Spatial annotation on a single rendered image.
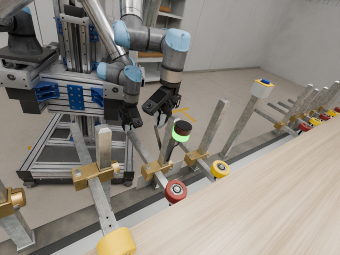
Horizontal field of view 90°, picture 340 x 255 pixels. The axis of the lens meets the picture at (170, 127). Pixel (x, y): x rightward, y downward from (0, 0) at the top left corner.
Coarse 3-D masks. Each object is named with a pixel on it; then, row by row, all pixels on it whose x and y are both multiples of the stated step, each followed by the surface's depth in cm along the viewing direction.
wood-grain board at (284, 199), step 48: (288, 144) 104; (336, 144) 118; (240, 192) 67; (288, 192) 72; (336, 192) 79; (144, 240) 47; (192, 240) 49; (240, 240) 52; (288, 240) 56; (336, 240) 59
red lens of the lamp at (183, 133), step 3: (174, 126) 58; (174, 129) 58; (177, 129) 56; (180, 129) 55; (177, 132) 56; (180, 132) 56; (183, 132) 56; (186, 132) 56; (189, 132) 57; (180, 135) 56; (183, 135) 56; (186, 135) 57
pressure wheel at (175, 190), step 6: (174, 180) 64; (168, 186) 61; (174, 186) 62; (180, 186) 63; (168, 192) 59; (174, 192) 60; (180, 192) 61; (186, 192) 61; (168, 198) 60; (174, 198) 58; (180, 198) 59
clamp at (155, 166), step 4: (156, 160) 75; (144, 164) 71; (148, 164) 72; (152, 164) 72; (156, 164) 73; (168, 164) 74; (172, 164) 76; (144, 168) 70; (152, 168) 71; (156, 168) 71; (160, 168) 72; (164, 168) 73; (168, 168) 75; (172, 168) 76; (144, 172) 70; (148, 172) 69; (152, 172) 69; (164, 172) 75; (144, 176) 71; (148, 176) 70; (152, 176) 71
